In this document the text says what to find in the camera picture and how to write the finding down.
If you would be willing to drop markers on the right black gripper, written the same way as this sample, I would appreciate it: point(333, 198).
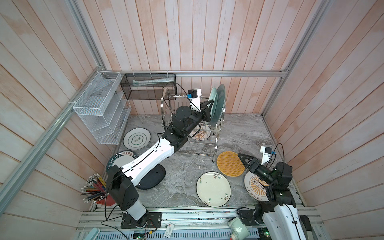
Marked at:
point(252, 165)

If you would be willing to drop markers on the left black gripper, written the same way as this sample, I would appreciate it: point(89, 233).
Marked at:
point(205, 111)

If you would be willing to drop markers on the grey green plate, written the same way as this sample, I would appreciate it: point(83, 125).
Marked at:
point(218, 95)

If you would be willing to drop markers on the steel wire dish rack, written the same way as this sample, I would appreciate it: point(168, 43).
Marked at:
point(209, 147)

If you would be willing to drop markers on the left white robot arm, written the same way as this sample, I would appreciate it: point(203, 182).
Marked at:
point(122, 182)

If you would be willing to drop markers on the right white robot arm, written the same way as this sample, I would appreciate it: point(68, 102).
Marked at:
point(279, 214)

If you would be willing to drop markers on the orange sunburst plate under rack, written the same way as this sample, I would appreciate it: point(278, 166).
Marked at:
point(201, 133)

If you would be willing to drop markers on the yellow woven plate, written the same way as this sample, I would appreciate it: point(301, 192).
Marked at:
point(229, 164)

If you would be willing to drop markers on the orange sunburst plate right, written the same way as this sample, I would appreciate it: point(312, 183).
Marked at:
point(255, 187)

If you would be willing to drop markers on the cream floral plate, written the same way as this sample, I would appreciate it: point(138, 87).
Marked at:
point(213, 189)

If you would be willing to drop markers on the white green device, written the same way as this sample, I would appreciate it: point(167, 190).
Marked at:
point(239, 230)

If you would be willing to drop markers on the white plate black clover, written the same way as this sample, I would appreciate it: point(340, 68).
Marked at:
point(137, 139)

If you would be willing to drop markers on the dark navy plate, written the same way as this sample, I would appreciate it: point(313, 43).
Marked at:
point(152, 178)

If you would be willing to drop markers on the green rim lettered plate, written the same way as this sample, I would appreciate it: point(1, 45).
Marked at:
point(120, 159)

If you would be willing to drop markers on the red pencil holder cup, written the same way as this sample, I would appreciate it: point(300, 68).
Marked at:
point(95, 191)

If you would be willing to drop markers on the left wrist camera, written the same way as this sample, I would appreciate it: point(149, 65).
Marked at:
point(194, 98)

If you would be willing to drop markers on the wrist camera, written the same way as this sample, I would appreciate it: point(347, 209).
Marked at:
point(194, 98)
point(266, 154)

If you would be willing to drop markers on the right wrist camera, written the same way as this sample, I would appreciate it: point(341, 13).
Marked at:
point(266, 154)

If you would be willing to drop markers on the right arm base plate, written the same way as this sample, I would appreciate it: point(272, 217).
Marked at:
point(249, 218)

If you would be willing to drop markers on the black mesh wall basket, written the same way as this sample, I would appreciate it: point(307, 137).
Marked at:
point(138, 87)

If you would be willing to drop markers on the white wire wall shelf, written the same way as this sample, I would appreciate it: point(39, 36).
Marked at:
point(103, 108)

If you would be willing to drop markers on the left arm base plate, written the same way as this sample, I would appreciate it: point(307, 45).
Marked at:
point(149, 220)

